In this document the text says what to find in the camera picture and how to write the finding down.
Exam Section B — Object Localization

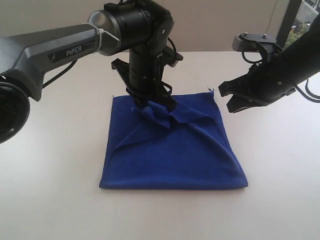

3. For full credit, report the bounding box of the black window frame post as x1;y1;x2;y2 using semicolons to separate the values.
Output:
276;0;302;48

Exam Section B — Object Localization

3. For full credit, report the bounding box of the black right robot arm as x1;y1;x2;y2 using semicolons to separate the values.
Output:
218;16;320;113

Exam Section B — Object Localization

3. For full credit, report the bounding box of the green tree outside window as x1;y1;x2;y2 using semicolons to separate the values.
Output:
284;22;311;48

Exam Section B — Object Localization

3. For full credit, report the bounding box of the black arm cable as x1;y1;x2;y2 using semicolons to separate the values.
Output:
42;61;77;90
296;79;320;103

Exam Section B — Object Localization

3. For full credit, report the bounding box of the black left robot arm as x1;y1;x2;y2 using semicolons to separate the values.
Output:
0;0;183;142

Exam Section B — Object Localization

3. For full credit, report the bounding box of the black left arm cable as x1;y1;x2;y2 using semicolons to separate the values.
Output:
42;61;77;90

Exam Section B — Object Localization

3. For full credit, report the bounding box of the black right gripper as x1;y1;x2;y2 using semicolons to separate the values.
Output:
218;57;298;113

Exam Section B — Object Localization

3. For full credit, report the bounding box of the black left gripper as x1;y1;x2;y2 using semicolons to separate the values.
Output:
111;44;183;112

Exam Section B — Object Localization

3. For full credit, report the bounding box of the blue terry towel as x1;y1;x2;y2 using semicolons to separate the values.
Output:
99;91;248;191

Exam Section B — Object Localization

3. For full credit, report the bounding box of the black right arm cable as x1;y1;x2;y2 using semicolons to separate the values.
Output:
296;79;320;103

